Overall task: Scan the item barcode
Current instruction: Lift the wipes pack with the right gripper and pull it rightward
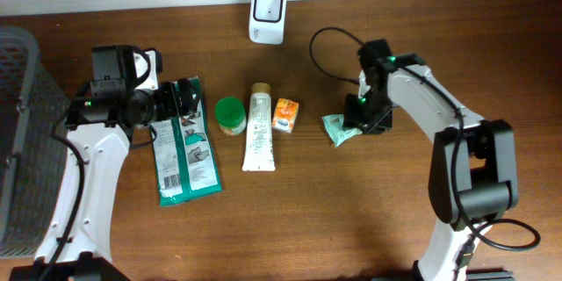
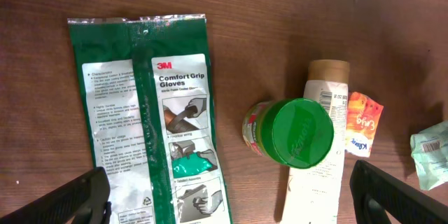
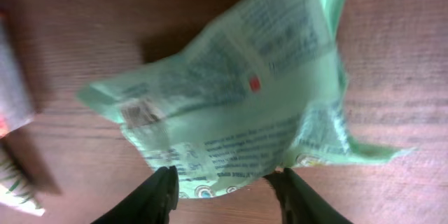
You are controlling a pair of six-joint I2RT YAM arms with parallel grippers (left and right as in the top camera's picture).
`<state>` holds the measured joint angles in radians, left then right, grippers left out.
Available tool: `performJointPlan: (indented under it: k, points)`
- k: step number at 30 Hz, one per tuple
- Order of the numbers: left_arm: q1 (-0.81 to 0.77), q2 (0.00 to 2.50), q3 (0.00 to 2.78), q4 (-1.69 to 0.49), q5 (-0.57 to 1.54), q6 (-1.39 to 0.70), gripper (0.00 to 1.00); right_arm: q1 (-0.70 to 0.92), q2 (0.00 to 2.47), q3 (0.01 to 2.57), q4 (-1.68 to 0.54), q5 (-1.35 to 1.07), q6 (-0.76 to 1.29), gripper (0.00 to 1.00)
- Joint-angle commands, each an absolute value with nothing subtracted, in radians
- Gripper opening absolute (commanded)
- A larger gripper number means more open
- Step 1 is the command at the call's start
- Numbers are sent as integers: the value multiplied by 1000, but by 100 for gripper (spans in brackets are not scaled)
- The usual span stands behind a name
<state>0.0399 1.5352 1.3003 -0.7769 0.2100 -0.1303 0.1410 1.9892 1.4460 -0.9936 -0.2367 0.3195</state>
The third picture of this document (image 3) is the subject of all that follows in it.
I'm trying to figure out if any mint green wipes packet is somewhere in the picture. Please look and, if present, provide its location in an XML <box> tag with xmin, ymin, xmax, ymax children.
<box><xmin>78</xmin><ymin>0</ymin><xmax>406</xmax><ymax>199</ymax></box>

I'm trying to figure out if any small orange carton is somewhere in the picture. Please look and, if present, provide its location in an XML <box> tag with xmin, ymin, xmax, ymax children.
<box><xmin>1</xmin><ymin>11</ymin><xmax>35</xmax><ymax>138</ymax></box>

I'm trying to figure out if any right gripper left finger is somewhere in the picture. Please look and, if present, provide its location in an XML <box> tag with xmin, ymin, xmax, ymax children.
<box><xmin>92</xmin><ymin>166</ymin><xmax>179</xmax><ymax>224</ymax></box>

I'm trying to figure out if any white tube brown cap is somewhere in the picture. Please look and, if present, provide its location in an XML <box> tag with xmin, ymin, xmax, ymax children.
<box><xmin>1</xmin><ymin>148</ymin><xmax>46</xmax><ymax>216</ymax></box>

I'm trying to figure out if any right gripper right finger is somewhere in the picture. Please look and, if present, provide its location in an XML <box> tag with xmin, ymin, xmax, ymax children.
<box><xmin>264</xmin><ymin>168</ymin><xmax>352</xmax><ymax>224</ymax></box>

